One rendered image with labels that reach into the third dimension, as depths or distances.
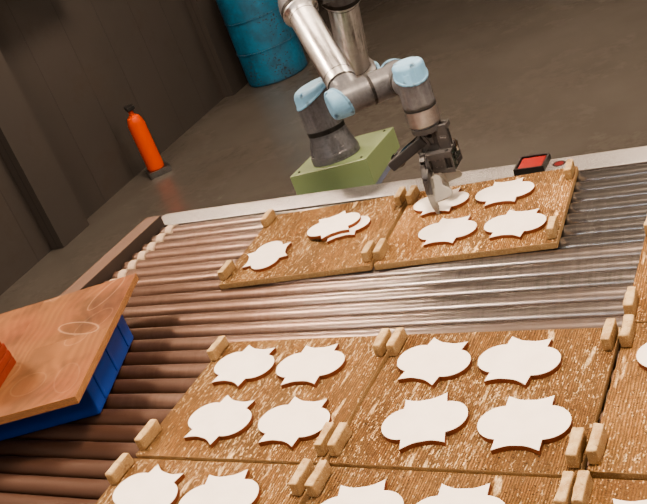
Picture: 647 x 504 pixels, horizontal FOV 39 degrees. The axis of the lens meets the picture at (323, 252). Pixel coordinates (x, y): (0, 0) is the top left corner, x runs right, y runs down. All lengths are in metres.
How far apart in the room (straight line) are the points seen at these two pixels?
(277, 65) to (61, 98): 2.15
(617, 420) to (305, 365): 0.62
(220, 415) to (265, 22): 6.28
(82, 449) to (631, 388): 1.05
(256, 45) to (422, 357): 6.34
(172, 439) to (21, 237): 4.35
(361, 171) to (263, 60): 5.29
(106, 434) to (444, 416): 0.74
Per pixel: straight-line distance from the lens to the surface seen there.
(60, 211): 6.12
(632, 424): 1.39
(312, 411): 1.60
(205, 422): 1.71
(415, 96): 2.04
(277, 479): 1.51
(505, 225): 1.98
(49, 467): 1.90
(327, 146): 2.65
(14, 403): 1.91
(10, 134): 5.94
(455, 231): 2.02
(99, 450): 1.86
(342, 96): 2.10
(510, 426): 1.42
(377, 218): 2.23
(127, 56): 7.14
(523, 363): 1.54
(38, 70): 6.39
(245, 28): 7.81
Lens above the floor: 1.83
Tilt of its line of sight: 24 degrees down
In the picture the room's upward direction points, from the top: 21 degrees counter-clockwise
